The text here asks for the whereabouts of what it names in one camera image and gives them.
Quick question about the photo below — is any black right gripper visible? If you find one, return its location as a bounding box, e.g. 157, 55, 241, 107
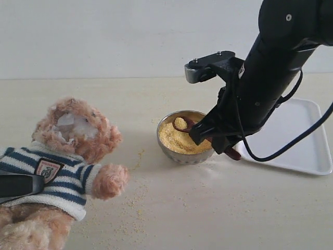
189, 86, 263, 154

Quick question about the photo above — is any dark red wooden spoon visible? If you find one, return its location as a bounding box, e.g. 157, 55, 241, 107
172, 116, 241, 160

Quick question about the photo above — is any tan teddy bear striped sweater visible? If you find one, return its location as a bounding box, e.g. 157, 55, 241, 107
1, 97, 129, 249

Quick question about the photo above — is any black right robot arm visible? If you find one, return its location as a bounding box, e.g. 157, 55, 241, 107
185, 1, 332, 154

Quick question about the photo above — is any steel bowl of yellow grain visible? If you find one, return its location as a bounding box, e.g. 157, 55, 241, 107
157, 110, 214, 165

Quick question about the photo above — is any white plastic tray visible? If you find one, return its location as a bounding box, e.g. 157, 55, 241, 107
246, 98, 332, 176

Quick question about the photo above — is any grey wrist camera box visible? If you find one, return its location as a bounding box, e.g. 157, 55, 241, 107
184, 51, 244, 84

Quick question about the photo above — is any black camera cable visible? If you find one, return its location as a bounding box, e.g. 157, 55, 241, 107
233, 67, 333, 162

